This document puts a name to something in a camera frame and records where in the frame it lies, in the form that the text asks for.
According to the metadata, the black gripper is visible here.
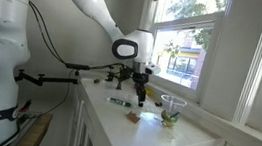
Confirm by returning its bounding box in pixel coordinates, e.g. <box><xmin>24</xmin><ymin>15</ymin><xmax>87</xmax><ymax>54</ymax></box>
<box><xmin>128</xmin><ymin>70</ymin><xmax>150</xmax><ymax>108</ymax></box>

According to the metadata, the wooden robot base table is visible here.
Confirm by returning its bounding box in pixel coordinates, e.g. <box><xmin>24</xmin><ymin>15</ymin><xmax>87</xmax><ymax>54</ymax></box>
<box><xmin>14</xmin><ymin>109</ymin><xmax>54</xmax><ymax>146</ymax></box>

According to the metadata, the yellow bowl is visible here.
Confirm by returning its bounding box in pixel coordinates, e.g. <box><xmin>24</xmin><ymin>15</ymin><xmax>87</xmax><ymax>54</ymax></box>
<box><xmin>143</xmin><ymin>88</ymin><xmax>154</xmax><ymax>99</ymax></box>

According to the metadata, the small black clip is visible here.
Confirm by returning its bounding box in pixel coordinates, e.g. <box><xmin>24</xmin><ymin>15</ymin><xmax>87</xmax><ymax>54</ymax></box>
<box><xmin>154</xmin><ymin>100</ymin><xmax>164</xmax><ymax>108</ymax></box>

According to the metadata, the green white marker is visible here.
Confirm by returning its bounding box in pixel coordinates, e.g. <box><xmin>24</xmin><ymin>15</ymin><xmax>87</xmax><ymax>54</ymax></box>
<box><xmin>105</xmin><ymin>96</ymin><xmax>133</xmax><ymax>108</ymax></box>

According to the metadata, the brown wooden wedge block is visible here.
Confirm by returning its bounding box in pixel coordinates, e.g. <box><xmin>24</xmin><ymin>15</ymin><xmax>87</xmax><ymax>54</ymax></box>
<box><xmin>125</xmin><ymin>110</ymin><xmax>142</xmax><ymax>124</ymax></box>

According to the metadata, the clear plastic cup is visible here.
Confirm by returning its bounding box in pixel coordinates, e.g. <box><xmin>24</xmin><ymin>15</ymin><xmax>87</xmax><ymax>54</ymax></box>
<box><xmin>158</xmin><ymin>93</ymin><xmax>188</xmax><ymax>119</ymax></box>

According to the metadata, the green round dish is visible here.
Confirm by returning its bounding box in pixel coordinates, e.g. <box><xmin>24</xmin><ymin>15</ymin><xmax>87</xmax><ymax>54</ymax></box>
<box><xmin>159</xmin><ymin>108</ymin><xmax>181</xmax><ymax>129</ymax></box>

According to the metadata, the white cabinet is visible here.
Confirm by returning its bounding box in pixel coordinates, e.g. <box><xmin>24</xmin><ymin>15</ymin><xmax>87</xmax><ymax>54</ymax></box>
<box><xmin>67</xmin><ymin>74</ymin><xmax>232</xmax><ymax>146</ymax></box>

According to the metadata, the red black clamp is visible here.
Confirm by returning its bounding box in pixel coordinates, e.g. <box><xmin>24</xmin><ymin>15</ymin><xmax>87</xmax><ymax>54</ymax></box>
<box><xmin>18</xmin><ymin>97</ymin><xmax>34</xmax><ymax>115</ymax></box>

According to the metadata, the black pedestal stand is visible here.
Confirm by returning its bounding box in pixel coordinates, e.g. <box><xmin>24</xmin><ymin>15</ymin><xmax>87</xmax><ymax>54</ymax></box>
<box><xmin>114</xmin><ymin>64</ymin><xmax>135</xmax><ymax>92</ymax></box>

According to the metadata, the wrist mounted camera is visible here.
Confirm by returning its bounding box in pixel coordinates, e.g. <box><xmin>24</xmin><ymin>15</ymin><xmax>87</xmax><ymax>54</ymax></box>
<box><xmin>143</xmin><ymin>62</ymin><xmax>162</xmax><ymax>77</ymax></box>

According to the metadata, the black tabletop camera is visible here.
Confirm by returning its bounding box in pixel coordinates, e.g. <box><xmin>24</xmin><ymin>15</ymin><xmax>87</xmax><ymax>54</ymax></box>
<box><xmin>104</xmin><ymin>69</ymin><xmax>117</xmax><ymax>83</ymax></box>

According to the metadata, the black stereo camera bar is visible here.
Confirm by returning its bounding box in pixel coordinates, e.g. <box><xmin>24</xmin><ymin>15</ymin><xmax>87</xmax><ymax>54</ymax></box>
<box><xmin>64</xmin><ymin>62</ymin><xmax>92</xmax><ymax>72</ymax></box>

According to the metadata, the thin black hanging cable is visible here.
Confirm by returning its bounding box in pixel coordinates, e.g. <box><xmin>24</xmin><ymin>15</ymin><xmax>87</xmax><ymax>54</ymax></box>
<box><xmin>18</xmin><ymin>63</ymin><xmax>74</xmax><ymax>125</ymax></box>

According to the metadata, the thick black wrist cable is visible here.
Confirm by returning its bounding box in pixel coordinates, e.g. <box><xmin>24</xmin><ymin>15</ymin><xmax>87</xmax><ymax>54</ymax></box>
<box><xmin>20</xmin><ymin>0</ymin><xmax>136</xmax><ymax>77</ymax></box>

